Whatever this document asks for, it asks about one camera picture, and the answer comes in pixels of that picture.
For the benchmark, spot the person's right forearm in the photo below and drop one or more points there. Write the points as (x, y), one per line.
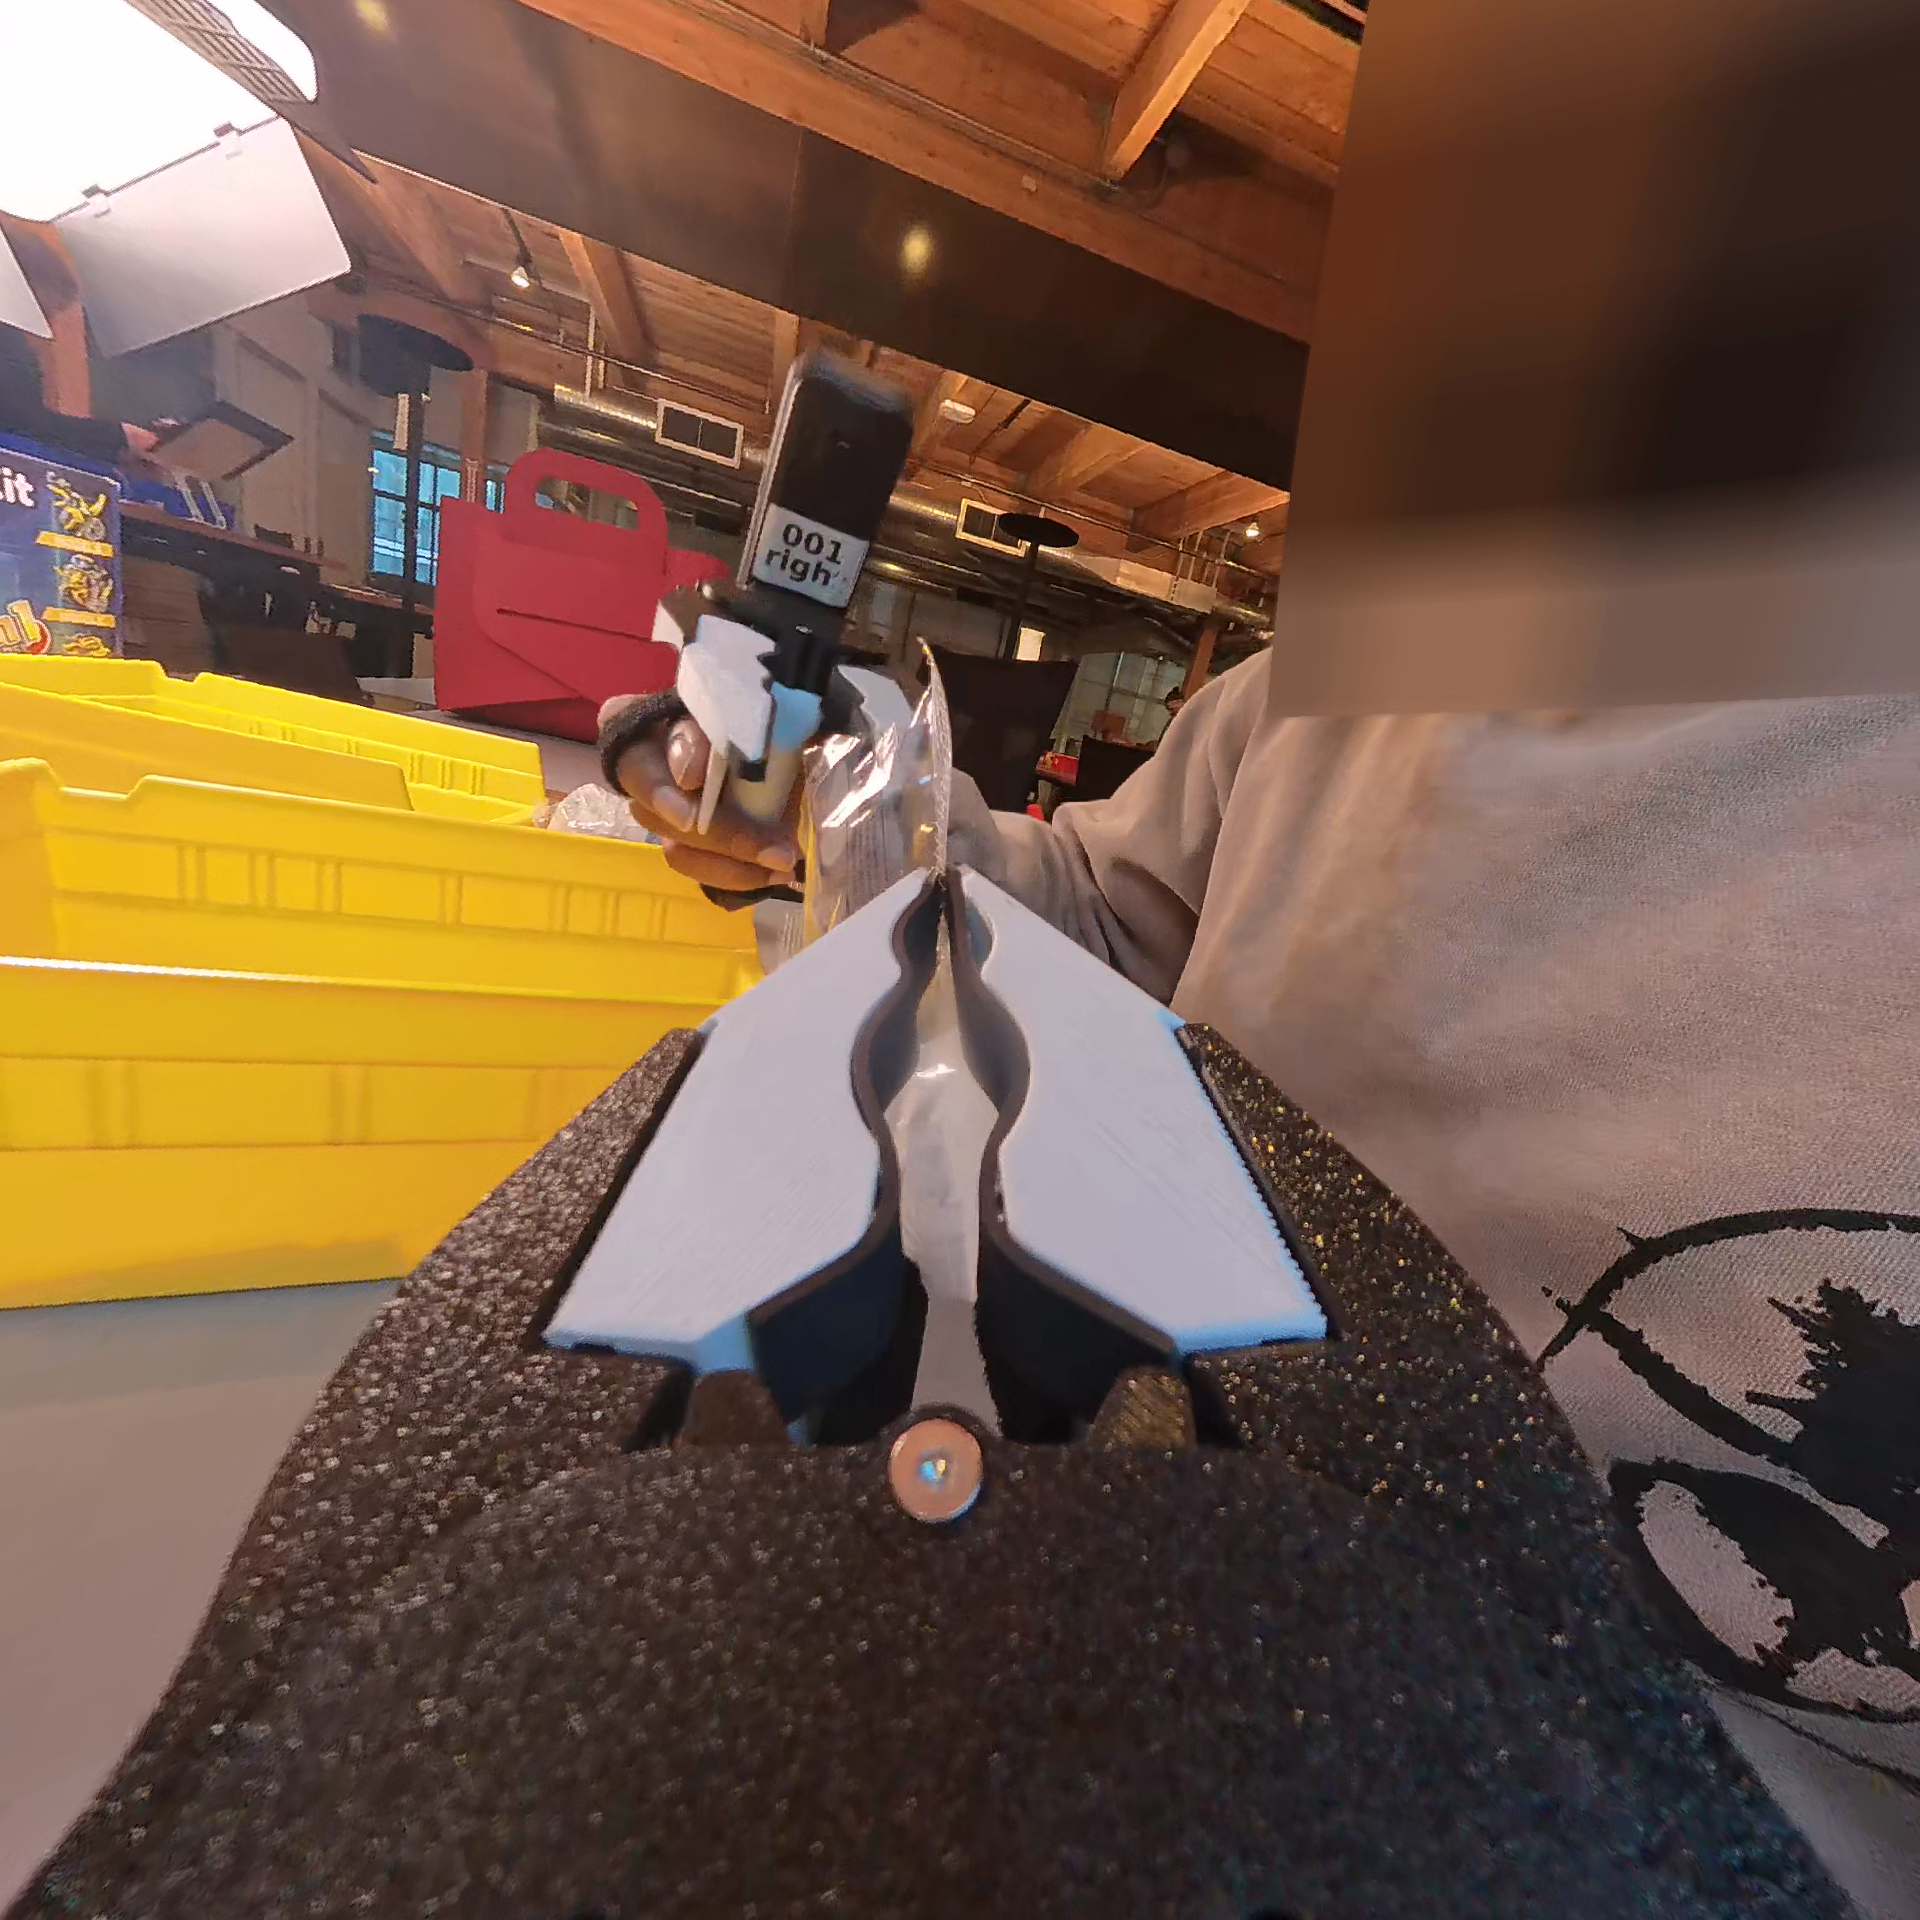
(1095, 855)

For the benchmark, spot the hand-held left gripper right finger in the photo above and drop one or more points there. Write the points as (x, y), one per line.
(1155, 1201)

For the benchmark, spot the yellow bin with bricks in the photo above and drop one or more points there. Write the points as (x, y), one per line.
(301, 1021)
(270, 737)

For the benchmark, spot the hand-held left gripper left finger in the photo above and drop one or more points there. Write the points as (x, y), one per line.
(720, 1201)

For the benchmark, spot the white air vent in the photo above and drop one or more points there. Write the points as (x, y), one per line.
(699, 432)

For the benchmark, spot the printed toy box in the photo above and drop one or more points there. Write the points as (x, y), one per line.
(56, 557)

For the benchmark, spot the clear plastic bag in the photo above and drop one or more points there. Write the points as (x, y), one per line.
(592, 813)

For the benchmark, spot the black round lamp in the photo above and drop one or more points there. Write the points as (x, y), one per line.
(1037, 531)

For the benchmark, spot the white studio softbox light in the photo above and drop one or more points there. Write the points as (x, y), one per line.
(151, 182)

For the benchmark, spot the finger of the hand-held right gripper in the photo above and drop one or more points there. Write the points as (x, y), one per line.
(799, 720)
(720, 708)

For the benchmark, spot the person's right hand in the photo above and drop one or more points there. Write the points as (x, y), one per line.
(706, 813)

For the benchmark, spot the small clear bag white label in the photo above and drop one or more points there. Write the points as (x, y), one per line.
(872, 781)

